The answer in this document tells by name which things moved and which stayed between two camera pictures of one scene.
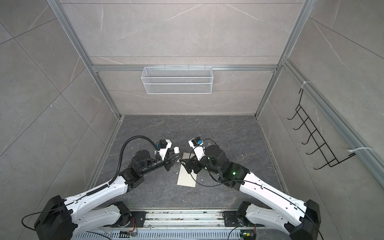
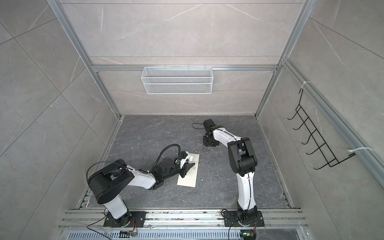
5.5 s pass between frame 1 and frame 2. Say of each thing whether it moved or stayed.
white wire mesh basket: stayed
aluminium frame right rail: stayed
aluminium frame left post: stayed
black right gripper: moved
